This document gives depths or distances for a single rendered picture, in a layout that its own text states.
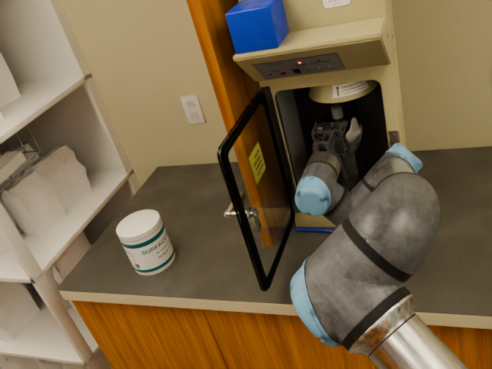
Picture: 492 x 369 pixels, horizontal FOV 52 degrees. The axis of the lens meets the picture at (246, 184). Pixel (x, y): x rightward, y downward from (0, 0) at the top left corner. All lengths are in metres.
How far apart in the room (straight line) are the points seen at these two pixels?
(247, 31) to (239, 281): 0.65
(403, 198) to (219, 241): 0.92
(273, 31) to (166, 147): 1.06
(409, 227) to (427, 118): 1.08
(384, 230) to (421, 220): 0.05
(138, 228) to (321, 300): 0.84
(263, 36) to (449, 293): 0.70
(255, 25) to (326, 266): 0.59
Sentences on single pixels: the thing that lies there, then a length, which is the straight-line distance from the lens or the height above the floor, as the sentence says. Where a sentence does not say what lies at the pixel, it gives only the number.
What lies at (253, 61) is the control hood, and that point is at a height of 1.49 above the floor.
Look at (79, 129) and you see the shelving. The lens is 2.23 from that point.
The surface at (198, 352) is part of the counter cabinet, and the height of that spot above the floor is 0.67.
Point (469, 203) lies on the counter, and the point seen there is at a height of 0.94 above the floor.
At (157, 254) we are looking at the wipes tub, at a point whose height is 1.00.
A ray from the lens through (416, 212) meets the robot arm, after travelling 0.69.
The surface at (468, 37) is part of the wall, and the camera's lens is 1.63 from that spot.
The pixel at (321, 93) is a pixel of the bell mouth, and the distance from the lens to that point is 1.28.
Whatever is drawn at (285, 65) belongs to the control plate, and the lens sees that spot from 1.15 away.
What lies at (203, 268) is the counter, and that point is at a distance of 1.45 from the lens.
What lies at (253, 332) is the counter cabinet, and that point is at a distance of 1.44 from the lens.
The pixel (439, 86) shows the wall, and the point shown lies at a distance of 1.68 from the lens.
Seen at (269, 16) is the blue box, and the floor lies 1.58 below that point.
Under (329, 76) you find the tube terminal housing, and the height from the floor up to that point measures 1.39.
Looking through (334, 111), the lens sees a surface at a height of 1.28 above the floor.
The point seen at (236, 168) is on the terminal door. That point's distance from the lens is 1.08.
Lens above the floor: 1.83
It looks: 30 degrees down
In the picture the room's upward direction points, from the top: 17 degrees counter-clockwise
